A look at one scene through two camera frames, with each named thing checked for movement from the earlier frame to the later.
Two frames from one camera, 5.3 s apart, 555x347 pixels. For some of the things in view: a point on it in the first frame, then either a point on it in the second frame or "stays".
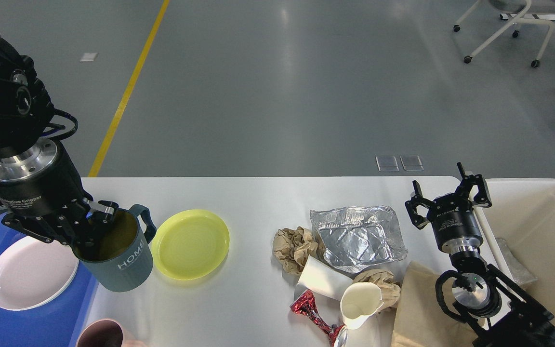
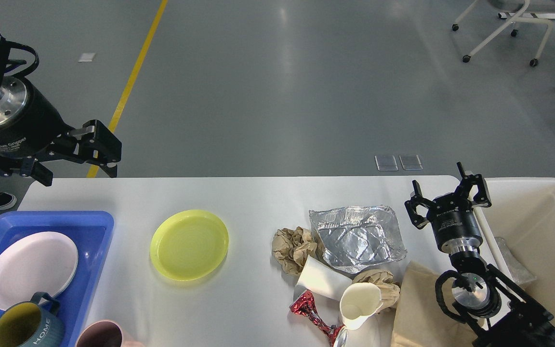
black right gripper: (455, 225) stays
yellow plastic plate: (188, 244) stays
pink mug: (106, 333) stays
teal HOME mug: (117, 255) to (34, 324)
